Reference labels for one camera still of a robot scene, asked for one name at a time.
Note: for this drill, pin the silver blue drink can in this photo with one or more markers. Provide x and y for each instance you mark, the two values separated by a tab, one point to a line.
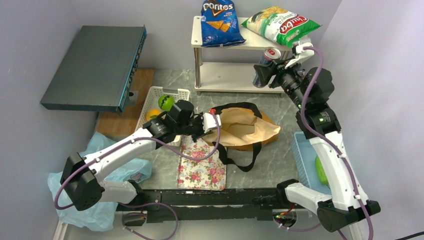
269	54

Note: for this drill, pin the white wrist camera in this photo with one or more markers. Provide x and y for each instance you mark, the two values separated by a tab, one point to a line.
301	54
211	121

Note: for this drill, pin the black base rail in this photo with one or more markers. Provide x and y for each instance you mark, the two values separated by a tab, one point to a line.
162	205

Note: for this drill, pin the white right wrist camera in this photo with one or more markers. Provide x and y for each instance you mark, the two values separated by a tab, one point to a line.
301	54

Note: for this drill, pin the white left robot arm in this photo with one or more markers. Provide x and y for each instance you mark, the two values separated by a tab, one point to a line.
83	182

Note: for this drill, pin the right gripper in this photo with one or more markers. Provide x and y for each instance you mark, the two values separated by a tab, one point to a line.
266	72

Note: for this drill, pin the floral pattern tray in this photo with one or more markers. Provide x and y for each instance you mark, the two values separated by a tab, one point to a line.
207	174

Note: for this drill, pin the brown Trader Joe's tote bag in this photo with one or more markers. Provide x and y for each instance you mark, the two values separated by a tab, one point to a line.
244	128

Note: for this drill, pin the orange peach toy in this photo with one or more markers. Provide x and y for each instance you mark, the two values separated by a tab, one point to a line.
152	113

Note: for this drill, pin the green Chuba cassava chip bag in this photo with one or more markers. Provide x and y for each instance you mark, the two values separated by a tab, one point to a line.
280	25

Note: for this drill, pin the white two-tier shelf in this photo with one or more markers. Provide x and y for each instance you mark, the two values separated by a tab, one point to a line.
230	77

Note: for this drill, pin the green cucumber toy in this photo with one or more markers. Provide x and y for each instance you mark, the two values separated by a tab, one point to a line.
322	177

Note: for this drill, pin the wooden board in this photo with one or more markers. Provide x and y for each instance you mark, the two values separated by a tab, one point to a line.
117	126

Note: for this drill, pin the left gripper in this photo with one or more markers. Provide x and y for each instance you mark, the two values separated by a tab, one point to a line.
200	118

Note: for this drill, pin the green round fruit toy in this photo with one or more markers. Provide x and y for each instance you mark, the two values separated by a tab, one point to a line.
165	102

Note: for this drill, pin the white plastic basket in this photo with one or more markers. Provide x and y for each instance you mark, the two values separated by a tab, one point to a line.
151	101

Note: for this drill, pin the light blue plastic basket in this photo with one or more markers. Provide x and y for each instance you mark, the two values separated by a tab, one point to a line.
305	158

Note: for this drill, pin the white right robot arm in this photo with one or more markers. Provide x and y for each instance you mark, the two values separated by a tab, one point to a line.
347	203

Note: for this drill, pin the light blue cartoon plastic bag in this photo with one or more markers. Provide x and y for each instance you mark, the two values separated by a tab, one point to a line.
120	166

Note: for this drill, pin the dark grey flat box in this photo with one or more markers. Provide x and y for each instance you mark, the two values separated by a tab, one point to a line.
97	70

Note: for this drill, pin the blue Doritos chip bag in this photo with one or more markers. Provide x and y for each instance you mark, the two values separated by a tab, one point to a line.
219	24

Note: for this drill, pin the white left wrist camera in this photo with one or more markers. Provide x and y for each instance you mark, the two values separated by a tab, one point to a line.
211	121

